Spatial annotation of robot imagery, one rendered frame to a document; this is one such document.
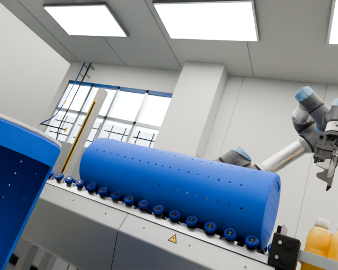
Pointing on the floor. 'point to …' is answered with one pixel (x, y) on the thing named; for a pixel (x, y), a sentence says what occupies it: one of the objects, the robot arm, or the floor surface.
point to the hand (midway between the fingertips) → (329, 186)
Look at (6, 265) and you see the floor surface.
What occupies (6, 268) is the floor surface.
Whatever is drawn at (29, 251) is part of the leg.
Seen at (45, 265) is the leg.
